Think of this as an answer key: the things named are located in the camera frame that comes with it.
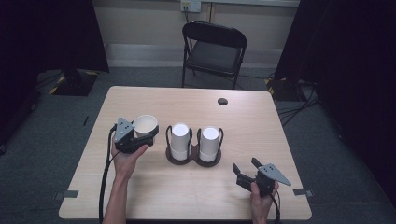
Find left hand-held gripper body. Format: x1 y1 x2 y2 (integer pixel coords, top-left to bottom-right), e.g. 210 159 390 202
113 117 156 155

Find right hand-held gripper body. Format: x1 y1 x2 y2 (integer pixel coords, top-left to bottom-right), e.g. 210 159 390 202
235 162 292 198

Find white paper cup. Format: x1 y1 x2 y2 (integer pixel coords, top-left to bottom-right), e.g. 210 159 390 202
133 114 159 139

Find dark double cup holder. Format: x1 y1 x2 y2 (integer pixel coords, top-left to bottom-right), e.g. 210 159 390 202
164 124 225 168

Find person's right hand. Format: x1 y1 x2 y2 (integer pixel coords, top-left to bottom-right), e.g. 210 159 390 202
249 180 280 224

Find person's left hand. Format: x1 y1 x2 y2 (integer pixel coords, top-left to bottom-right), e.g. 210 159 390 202
110 141 150 185

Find grey tape strip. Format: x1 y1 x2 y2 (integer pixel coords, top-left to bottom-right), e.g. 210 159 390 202
54 189 79 201
292 188 314 198

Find black stand base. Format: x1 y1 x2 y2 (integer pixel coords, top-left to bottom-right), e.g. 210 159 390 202
49 68 100 97
264 77 318 102

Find black folding chair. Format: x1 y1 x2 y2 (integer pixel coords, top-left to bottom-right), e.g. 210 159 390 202
181 21 248 91

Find black curtain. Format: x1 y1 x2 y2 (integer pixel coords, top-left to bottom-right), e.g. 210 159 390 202
274 0 396 200
0 0 110 147

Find right hand-held gripper cable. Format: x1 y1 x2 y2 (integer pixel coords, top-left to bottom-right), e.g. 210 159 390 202
268 188 283 224

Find hand-held gripper cable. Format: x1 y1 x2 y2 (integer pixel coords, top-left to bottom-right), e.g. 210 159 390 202
98 123 119 224
268 188 283 224

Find left hand-held gripper cable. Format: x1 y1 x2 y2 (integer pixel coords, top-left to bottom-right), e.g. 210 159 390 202
98 123 119 224

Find black floor cables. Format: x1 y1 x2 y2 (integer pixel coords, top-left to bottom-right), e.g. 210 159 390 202
276 78 322 127

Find white wall socket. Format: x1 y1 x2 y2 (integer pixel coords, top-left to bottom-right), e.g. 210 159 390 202
180 0 203 13

